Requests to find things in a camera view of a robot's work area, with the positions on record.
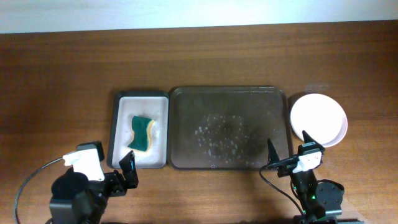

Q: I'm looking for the white plate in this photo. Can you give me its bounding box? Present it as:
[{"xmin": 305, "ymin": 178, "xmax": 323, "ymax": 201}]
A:
[{"xmin": 290, "ymin": 93, "xmax": 348, "ymax": 147}]

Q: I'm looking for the green yellow sponge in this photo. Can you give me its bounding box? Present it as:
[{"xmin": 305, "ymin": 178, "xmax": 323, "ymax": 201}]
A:
[{"xmin": 127, "ymin": 116, "xmax": 155, "ymax": 152}]

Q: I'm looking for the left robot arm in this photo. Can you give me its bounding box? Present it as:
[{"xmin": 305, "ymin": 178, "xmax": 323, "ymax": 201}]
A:
[{"xmin": 49, "ymin": 151, "xmax": 139, "ymax": 224}]

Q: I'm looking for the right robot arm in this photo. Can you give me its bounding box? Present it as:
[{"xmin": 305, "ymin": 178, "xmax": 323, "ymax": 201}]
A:
[{"xmin": 259, "ymin": 131, "xmax": 362, "ymax": 223}]

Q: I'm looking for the large brown tray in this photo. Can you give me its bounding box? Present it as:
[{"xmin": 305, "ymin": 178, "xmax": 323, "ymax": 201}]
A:
[{"xmin": 167, "ymin": 86, "xmax": 293, "ymax": 170}]

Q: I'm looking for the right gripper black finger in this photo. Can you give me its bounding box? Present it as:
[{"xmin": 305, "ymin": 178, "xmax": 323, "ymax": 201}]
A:
[
  {"xmin": 302, "ymin": 130, "xmax": 315, "ymax": 144},
  {"xmin": 267, "ymin": 139, "xmax": 280, "ymax": 165}
]

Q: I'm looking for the small pink sponge tray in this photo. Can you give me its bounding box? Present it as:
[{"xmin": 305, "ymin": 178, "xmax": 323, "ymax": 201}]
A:
[{"xmin": 107, "ymin": 91, "xmax": 169, "ymax": 169}]

